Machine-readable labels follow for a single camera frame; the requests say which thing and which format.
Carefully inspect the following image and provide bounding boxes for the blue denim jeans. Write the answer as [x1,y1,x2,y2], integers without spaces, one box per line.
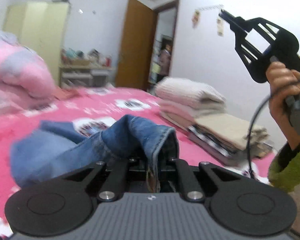
[10,114,179,192]

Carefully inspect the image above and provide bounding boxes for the green fuzzy sleeve forearm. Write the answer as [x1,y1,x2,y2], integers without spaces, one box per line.
[268,143,300,192]

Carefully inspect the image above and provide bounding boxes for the beige folded clothes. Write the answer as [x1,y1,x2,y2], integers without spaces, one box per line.
[161,112,269,150]

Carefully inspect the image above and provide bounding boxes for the person right hand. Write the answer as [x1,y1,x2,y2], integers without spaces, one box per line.
[266,61,300,150]

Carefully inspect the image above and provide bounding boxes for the patterned folded cloth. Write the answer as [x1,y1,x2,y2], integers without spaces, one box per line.
[188,125,273,166]

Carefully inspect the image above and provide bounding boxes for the light pink folded blanket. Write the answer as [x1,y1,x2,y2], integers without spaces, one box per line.
[159,101,226,120]

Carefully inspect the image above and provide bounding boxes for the person in mauve jacket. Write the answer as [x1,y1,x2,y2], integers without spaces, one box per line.
[159,43,172,76]

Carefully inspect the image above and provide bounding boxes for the pink floral bed blanket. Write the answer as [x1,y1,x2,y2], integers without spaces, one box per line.
[0,86,277,240]

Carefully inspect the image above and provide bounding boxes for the brown wooden door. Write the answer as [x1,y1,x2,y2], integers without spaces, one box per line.
[115,0,157,90]

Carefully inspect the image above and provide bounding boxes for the cluttered white shelf desk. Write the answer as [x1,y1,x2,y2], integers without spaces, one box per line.
[59,49,113,88]

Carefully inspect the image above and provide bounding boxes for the cardboard box on desk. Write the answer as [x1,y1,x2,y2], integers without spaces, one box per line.
[64,59,90,66]

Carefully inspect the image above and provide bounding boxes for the pink grey folded duvet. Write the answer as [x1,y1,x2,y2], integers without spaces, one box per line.
[0,31,56,115]

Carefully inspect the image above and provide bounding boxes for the pale yellow wardrobe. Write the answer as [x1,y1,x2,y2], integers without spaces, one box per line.
[2,2,70,85]

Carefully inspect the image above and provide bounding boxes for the wall hanging decoration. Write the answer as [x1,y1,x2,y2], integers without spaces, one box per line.
[216,17,224,36]

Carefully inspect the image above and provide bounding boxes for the black cable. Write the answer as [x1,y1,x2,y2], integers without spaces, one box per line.
[246,77,300,178]

